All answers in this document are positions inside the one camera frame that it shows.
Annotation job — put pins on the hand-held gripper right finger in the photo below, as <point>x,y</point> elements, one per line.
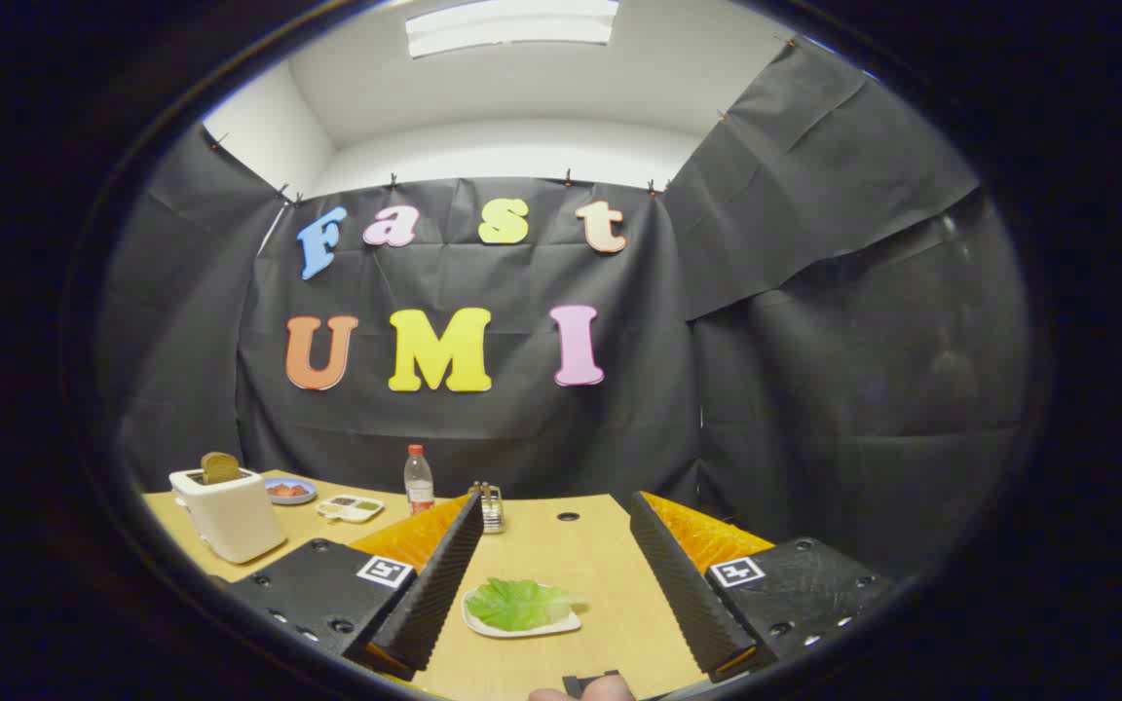
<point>683,589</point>

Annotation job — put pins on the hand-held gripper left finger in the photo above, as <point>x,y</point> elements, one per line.
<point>439,584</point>

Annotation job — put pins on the green lettuce leaf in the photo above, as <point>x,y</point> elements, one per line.
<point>520,604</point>

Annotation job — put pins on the brown bread slice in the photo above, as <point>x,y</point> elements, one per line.
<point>220,467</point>

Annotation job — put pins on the small white dish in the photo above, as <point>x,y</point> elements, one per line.
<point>483,624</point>

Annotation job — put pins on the clear water bottle red label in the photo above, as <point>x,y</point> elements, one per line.
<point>419,482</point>

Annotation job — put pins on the white divided seasoning dish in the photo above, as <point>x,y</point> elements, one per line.
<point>351,507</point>

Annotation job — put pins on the blue plate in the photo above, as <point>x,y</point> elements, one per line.
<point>306,498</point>

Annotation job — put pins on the reddish brown meat slices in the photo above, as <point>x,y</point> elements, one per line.
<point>288,490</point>

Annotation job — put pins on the white toaster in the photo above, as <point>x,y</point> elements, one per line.
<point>235,521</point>

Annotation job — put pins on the ceiling light panel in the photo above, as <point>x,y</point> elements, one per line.
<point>512,24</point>

